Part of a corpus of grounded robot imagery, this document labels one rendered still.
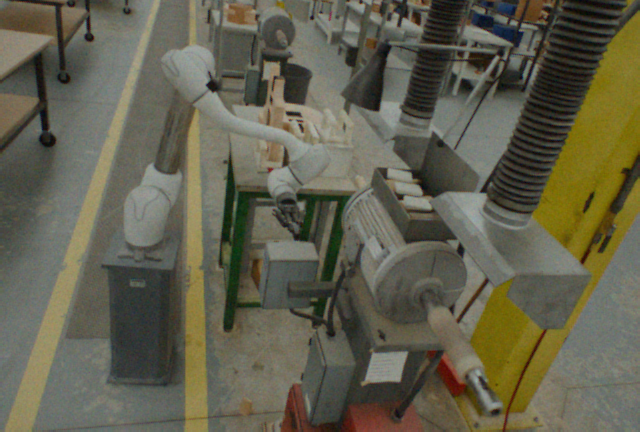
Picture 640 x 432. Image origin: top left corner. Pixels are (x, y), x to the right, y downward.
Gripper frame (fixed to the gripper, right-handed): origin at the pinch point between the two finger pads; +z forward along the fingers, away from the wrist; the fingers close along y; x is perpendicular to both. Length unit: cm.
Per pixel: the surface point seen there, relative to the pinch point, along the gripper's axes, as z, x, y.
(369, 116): -3.0, 43.5, -18.8
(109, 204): -186, -106, 87
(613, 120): 1, 51, -110
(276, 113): -69, 17, -1
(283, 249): 16.7, 4.7, 7.5
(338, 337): 35.8, -14.7, -9.3
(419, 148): 15, 41, -29
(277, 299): 22.2, -11.0, 8.2
